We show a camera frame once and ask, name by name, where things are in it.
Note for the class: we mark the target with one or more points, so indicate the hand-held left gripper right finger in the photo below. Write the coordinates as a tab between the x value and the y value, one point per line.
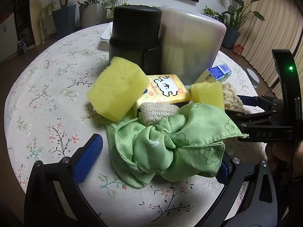
223	170

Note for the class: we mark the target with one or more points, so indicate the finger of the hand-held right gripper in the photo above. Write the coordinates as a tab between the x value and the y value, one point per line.
260	125
247	100

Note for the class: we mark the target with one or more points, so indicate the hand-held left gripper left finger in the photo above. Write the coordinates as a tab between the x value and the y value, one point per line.
87	158

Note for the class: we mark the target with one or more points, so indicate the cream chenille cloth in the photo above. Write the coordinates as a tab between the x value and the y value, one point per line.
230	94

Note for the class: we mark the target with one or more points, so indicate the small yellow sponge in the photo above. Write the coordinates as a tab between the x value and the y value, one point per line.
207	94

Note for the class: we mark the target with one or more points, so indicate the blue tissue pack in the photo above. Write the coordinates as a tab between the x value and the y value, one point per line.
217	72

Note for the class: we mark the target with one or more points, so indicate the green cloth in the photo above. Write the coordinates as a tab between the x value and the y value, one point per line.
165	146

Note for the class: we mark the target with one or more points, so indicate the large yellow sponge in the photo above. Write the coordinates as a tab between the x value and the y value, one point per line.
116	89

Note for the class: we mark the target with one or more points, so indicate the grey woven pad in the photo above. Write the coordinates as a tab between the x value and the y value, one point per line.
153	111

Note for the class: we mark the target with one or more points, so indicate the white ribbed tray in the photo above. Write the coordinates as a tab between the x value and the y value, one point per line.
106	34

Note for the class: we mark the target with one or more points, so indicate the person's right hand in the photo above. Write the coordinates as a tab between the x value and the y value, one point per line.
279	153

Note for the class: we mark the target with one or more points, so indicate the white round bin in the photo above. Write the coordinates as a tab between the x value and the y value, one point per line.
253	76

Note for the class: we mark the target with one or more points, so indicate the red packet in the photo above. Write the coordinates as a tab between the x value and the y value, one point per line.
238	49

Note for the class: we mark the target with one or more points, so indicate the beige curtain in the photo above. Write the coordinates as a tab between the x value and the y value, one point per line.
265	16

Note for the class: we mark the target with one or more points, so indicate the translucent plastic container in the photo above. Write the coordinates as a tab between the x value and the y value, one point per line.
189	42

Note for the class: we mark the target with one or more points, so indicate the yellow cartoon tissue pack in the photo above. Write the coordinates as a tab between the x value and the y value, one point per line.
165	87

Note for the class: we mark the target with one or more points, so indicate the large-leaf plant in blue pot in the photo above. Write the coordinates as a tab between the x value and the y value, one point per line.
233	11

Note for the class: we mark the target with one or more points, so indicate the small bushy plant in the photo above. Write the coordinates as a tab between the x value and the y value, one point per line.
211	13

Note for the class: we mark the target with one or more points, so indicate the black cylindrical canister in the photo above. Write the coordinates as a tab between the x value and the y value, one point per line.
132	33

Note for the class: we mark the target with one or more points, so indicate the plant in dark square pot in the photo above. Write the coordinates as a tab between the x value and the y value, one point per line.
64	20

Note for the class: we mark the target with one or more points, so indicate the plant in ribbed white pot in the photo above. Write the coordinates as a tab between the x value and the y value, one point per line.
88	14

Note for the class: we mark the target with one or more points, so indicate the white cabinet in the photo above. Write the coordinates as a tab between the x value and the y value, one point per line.
7	37

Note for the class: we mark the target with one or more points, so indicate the thin small plant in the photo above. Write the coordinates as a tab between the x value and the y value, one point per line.
47	9

